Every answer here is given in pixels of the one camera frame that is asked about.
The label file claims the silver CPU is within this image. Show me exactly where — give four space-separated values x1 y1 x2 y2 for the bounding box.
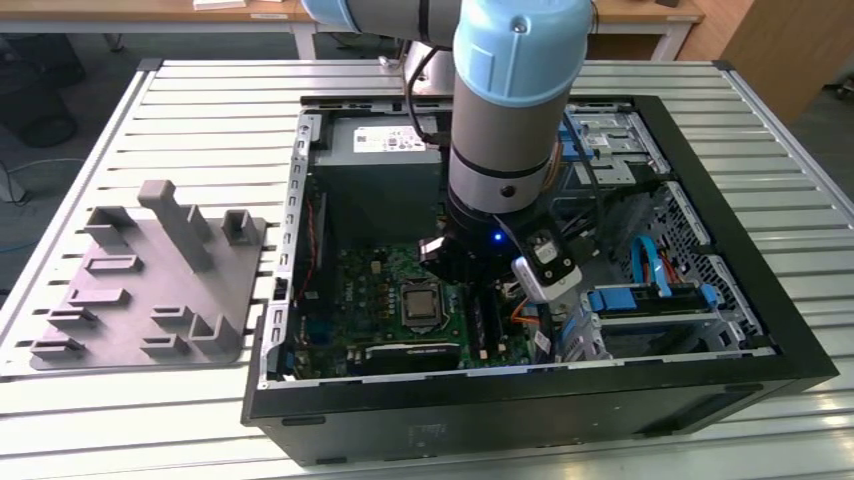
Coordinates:
398 288 442 321

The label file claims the grey parts rack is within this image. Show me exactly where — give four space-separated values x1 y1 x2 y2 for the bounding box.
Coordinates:
29 179 275 371

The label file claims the wooden desk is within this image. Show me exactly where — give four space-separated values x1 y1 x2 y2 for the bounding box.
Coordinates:
0 0 707 61

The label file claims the black graphics card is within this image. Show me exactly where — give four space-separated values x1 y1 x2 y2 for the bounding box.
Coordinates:
363 341 463 375

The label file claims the blue flat data wire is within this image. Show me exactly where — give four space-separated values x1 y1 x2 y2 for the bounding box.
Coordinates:
630 233 675 297

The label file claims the black PC case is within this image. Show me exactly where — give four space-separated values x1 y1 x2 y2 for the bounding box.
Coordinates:
239 93 841 469

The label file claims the hard disk in blue carrier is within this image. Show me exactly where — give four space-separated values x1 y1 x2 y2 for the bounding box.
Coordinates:
586 282 719 316

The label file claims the grey metal drive cage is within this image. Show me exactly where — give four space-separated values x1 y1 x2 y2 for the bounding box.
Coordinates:
556 107 673 219

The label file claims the green motherboard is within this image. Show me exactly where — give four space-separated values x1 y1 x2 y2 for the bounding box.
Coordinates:
292 242 535 379

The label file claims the grey power supply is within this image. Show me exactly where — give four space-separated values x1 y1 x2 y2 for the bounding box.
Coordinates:
310 115 450 249

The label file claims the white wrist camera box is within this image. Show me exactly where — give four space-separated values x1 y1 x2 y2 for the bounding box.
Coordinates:
511 229 583 304

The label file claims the grey metal disk bay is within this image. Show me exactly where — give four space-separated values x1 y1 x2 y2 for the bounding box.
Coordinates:
559 287 766 364

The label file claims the wooden cabinet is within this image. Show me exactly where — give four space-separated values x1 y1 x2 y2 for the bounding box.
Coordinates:
679 0 854 126

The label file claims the black camera cable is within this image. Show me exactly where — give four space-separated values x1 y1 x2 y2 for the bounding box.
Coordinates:
402 44 447 147

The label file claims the blue plastic drive latch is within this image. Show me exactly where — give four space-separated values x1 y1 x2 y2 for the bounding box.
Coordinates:
558 127 599 162

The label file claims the black wire bundle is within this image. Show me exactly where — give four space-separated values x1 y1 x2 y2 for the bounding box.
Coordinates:
551 180 670 266

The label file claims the black waste bin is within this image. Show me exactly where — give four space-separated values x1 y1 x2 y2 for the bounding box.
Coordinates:
0 33 88 149

